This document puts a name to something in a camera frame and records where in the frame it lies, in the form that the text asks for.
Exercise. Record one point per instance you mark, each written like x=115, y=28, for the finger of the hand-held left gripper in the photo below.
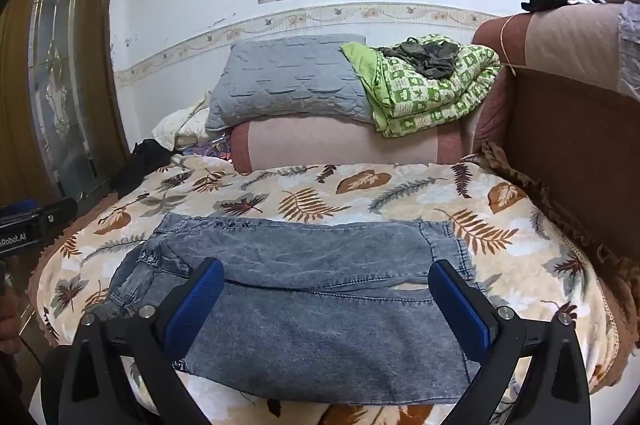
x=60, y=210

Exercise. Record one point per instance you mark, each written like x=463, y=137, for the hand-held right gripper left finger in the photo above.
x=197, y=305

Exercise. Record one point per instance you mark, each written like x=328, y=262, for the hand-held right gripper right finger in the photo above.
x=457, y=310

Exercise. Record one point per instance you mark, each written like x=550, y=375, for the grey washed denim pants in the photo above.
x=310, y=320

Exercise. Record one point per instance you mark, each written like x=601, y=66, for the person's left forearm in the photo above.
x=7, y=325

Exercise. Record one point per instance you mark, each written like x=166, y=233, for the black garment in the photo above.
x=142, y=160

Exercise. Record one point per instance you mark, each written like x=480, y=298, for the wooden door with glass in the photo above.
x=55, y=80

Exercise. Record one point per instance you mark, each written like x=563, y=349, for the cream crumpled cloth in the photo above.
x=180, y=127

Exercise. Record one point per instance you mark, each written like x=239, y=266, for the purple packet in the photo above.
x=210, y=149

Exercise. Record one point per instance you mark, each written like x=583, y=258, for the cream leaf-print blanket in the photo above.
x=350, y=195

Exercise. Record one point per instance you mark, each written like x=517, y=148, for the green patterned folded quilt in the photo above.
x=425, y=95

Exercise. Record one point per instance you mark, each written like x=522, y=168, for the grey quilted pillow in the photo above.
x=285, y=80

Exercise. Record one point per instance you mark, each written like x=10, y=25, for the dark olive garment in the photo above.
x=430, y=55

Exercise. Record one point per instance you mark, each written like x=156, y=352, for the pale lilac cloth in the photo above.
x=631, y=50

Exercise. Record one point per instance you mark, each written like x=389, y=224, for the black cloth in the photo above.
x=545, y=0

